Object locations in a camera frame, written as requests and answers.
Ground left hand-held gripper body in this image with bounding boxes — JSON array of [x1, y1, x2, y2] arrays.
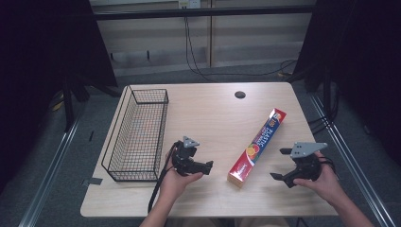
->
[[171, 135, 203, 177]]

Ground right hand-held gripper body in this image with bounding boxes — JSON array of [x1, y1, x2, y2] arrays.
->
[[288, 141, 329, 183]]

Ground red and blue wrap box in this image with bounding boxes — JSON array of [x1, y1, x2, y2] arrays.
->
[[226, 107, 288, 189]]

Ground black wire basket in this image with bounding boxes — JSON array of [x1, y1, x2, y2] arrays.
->
[[100, 84, 170, 183]]

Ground person's right hand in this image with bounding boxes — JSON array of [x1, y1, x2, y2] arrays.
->
[[292, 150, 347, 206]]

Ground person's left hand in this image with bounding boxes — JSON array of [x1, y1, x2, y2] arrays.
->
[[158, 151, 204, 202]]

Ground grey tape piece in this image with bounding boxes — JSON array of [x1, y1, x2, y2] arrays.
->
[[80, 177, 104, 187]]

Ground black curtain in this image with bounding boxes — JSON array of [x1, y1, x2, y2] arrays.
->
[[292, 0, 401, 166], [0, 0, 119, 193]]

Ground black metal stand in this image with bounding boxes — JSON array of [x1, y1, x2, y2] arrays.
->
[[61, 74, 93, 132]]

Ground black horizontal bar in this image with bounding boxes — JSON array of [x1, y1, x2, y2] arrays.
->
[[94, 5, 315, 21]]

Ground metal floor rail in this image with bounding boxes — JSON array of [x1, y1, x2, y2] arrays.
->
[[18, 102, 85, 227], [308, 94, 396, 227]]

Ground black floor cables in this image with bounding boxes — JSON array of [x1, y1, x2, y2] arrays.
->
[[306, 79, 341, 136]]

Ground black hanging cables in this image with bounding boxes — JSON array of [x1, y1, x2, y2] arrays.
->
[[183, 15, 298, 83]]

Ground white wall outlet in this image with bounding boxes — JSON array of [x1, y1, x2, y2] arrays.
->
[[178, 0, 201, 9]]

